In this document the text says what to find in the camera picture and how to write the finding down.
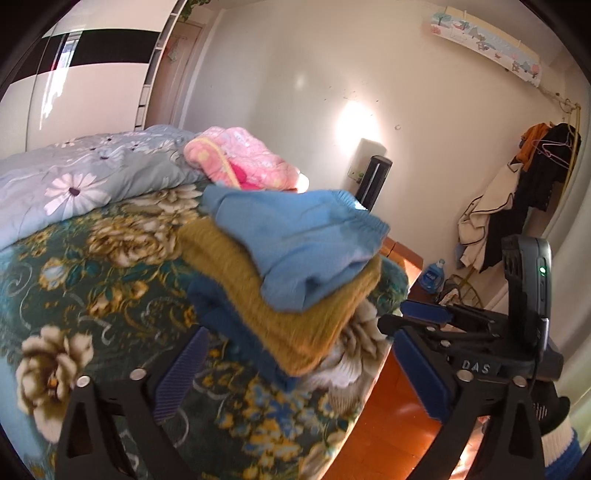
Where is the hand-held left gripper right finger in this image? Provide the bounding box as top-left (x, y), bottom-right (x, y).
top-left (394, 330), bottom-right (546, 480)

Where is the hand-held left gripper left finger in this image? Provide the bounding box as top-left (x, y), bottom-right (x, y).
top-left (55, 325), bottom-right (212, 480)

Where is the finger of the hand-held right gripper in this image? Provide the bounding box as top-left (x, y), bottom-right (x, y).
top-left (401, 299), bottom-right (490, 333)
top-left (378, 314), bottom-right (462, 356)

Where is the light blue knit sweater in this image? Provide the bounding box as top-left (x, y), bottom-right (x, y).
top-left (199, 188), bottom-right (391, 312)

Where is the person's right forearm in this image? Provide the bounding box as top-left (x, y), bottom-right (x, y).
top-left (531, 383), bottom-right (587, 480)

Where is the blue plastic bottle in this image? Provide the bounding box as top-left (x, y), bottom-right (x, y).
top-left (421, 258), bottom-right (448, 294)

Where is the wooden cabinet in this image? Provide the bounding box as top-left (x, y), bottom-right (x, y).
top-left (376, 235), bottom-right (439, 305)

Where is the dark blue knit sweater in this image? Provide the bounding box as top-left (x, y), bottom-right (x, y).
top-left (187, 276), bottom-right (301, 393)

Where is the white jacket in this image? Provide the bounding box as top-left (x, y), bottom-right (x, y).
top-left (457, 161), bottom-right (525, 268)

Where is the black garment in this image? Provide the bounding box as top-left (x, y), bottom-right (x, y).
top-left (480, 124), bottom-right (580, 273)

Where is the teal floral blanket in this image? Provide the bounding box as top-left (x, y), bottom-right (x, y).
top-left (0, 182), bottom-right (409, 480)

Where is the mustard knit sweater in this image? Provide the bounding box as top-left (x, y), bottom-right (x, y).
top-left (178, 220), bottom-right (383, 377)

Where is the black tower appliance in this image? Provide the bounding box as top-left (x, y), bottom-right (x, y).
top-left (358, 156), bottom-right (393, 213)

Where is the orange garment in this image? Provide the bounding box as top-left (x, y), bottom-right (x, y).
top-left (516, 124), bottom-right (550, 164)

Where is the gold coat rack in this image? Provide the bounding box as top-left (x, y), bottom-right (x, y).
top-left (443, 99), bottom-right (583, 308)

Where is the light blue floral quilt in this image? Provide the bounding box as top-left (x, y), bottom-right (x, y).
top-left (0, 124), bottom-right (208, 252)

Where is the pink padded garment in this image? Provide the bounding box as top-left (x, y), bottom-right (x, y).
top-left (184, 126), bottom-right (309, 192)

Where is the white door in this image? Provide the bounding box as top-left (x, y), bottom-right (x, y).
top-left (157, 21), bottom-right (204, 132)

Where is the white and black wardrobe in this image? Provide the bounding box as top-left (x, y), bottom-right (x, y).
top-left (0, 0), bottom-right (185, 162)

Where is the hanging green plant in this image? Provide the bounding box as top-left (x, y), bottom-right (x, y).
top-left (182, 0), bottom-right (213, 19)

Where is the cartoon wall poster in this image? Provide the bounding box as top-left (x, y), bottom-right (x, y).
top-left (431, 8), bottom-right (543, 88)

